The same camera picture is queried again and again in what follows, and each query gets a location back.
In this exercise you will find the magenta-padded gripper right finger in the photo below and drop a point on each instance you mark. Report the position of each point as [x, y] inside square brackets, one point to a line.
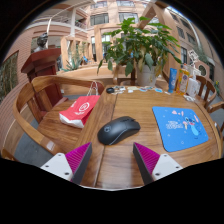
[166, 165]

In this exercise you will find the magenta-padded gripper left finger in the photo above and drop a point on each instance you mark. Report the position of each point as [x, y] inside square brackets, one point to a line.
[55, 165]

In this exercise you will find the black computer mouse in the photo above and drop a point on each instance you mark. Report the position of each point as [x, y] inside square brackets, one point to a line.
[116, 130]

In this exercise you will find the blue cartoon-print mouse pad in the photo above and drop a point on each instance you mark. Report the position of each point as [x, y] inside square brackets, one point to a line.
[173, 133]

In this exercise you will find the red paper shopping bag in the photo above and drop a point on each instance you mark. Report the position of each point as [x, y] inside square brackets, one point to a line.
[80, 110]

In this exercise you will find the small white packet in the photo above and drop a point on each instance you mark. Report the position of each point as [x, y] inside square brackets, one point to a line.
[189, 98]

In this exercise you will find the white pump bottle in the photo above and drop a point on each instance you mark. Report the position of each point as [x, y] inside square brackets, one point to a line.
[193, 87]

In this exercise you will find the orange bottle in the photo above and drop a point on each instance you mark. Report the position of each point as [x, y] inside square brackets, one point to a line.
[183, 81]

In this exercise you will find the blue tube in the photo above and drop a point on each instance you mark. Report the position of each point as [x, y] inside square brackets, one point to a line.
[172, 80]

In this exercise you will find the small black round object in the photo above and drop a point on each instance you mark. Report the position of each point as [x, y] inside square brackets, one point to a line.
[110, 90]

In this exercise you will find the agave plant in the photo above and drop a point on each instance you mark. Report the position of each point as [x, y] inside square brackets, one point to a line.
[71, 65]

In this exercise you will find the white geometric sculpture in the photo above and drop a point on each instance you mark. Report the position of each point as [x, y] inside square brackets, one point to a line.
[193, 56]

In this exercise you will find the grey bust statue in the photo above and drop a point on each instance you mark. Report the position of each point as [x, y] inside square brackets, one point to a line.
[41, 41]

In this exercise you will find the green plant in white pot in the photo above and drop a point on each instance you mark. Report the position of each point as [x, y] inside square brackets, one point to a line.
[140, 43]

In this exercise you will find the dark red wooden pedestal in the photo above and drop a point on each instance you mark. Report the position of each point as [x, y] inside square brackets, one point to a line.
[41, 66]

